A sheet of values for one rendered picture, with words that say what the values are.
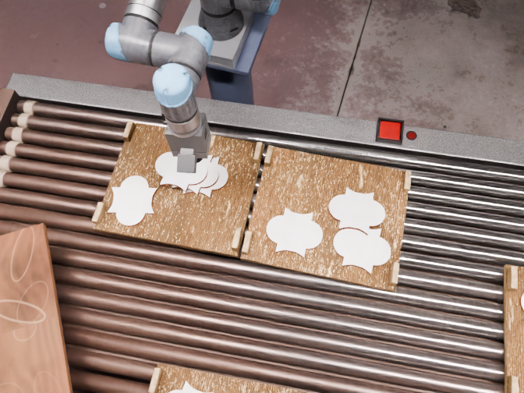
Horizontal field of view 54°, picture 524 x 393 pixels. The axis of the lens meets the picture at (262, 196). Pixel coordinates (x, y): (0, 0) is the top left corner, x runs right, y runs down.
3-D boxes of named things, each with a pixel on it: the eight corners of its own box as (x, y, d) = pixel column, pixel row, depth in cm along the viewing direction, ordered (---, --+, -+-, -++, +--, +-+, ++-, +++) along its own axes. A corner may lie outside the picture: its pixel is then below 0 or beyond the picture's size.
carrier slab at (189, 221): (132, 124, 157) (131, 121, 156) (264, 146, 152) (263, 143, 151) (93, 230, 143) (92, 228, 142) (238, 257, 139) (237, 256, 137)
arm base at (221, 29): (202, 5, 176) (198, -18, 167) (246, 8, 175) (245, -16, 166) (195, 39, 170) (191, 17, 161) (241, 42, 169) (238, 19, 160)
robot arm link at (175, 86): (196, 61, 101) (182, 97, 98) (204, 94, 111) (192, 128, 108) (158, 54, 102) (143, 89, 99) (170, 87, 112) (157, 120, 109)
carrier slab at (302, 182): (269, 148, 152) (269, 145, 151) (409, 174, 147) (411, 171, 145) (240, 260, 138) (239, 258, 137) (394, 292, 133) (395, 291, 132)
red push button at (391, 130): (380, 122, 155) (380, 120, 153) (400, 125, 154) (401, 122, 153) (377, 139, 152) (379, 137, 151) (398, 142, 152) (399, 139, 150)
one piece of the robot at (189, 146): (154, 146, 109) (169, 179, 124) (195, 148, 108) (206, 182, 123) (163, 98, 114) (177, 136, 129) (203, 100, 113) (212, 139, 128)
